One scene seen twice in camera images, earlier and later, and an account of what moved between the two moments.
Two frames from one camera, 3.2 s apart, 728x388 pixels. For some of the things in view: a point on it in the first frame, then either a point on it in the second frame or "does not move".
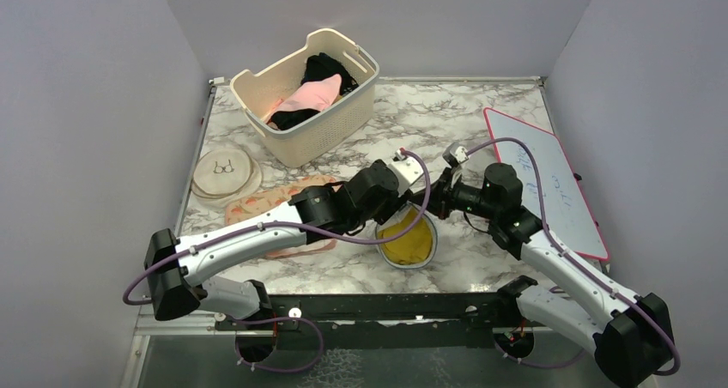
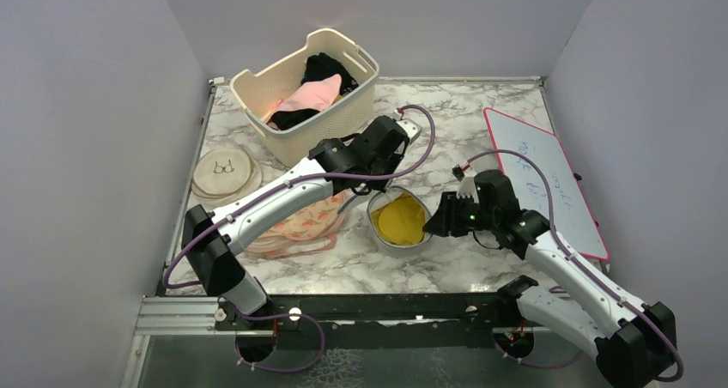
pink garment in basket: x=314 y=94 does not move
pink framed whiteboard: x=566 y=211 does not move
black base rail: x=373 y=320 does not move
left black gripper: x=391 y=203 to x=396 y=158
